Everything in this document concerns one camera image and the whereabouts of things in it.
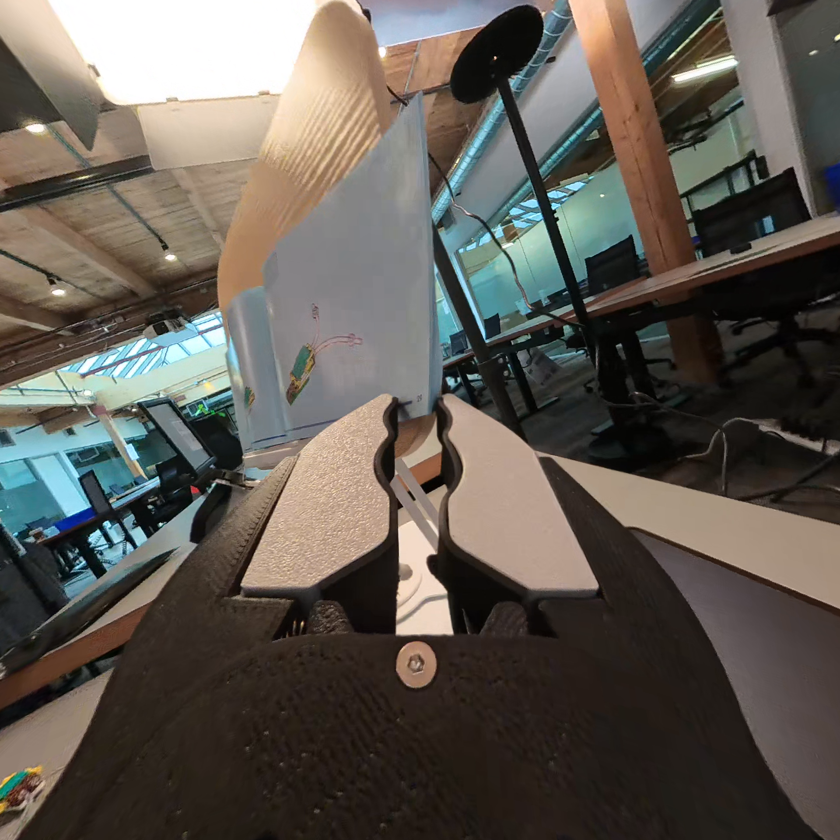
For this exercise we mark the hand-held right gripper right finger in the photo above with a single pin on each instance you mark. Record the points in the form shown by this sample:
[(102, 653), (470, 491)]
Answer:
[(512, 512)]

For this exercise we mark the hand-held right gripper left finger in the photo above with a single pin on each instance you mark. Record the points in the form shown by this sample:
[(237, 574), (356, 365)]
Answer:
[(328, 505)]

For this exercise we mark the light blue instruction booklet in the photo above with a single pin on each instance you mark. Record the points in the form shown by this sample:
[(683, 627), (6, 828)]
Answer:
[(354, 275)]

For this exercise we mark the toy brick model with clear rod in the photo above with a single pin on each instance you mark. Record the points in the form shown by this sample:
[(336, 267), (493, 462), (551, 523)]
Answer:
[(19, 786)]

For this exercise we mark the grey desk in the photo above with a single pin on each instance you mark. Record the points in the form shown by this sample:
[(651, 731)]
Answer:
[(656, 499)]

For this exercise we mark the black monitor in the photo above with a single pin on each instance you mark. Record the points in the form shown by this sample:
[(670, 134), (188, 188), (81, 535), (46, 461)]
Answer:
[(174, 436)]

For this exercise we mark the black office chair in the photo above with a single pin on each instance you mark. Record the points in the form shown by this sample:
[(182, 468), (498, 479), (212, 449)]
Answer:
[(611, 262), (98, 508), (754, 210)]

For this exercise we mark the ceiling projector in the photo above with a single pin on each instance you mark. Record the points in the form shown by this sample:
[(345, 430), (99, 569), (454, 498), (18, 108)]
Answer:
[(165, 323)]

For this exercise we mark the dark flat case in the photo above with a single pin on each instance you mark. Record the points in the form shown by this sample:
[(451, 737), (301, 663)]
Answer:
[(79, 610)]

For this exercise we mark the long wooden table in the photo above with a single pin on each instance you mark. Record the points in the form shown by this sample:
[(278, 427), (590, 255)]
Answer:
[(722, 259)]

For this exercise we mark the wooden column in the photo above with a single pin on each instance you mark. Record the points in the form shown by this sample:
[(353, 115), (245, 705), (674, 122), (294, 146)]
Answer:
[(636, 164)]

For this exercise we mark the wooden book stand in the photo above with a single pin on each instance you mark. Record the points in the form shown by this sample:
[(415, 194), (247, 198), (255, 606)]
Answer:
[(321, 111)]

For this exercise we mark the black pole stand with disc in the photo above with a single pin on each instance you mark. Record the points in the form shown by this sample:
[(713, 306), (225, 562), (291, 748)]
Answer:
[(495, 56)]

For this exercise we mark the bright ceiling light panel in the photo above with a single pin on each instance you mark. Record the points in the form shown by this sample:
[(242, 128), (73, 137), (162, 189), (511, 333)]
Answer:
[(184, 46)]

